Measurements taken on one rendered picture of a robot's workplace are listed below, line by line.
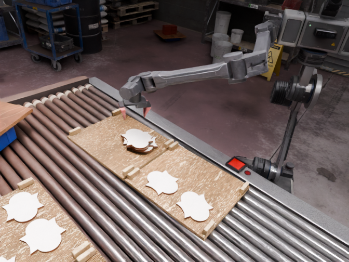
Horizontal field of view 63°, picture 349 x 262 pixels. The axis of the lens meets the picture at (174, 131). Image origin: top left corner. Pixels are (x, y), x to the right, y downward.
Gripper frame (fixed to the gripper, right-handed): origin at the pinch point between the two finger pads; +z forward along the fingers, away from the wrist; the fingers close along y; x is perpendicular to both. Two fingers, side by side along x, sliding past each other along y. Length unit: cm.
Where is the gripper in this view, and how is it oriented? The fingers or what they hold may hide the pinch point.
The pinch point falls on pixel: (134, 116)
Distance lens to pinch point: 135.3
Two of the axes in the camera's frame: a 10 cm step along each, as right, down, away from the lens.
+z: -1.0, 8.1, 5.8
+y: 9.3, -1.3, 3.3
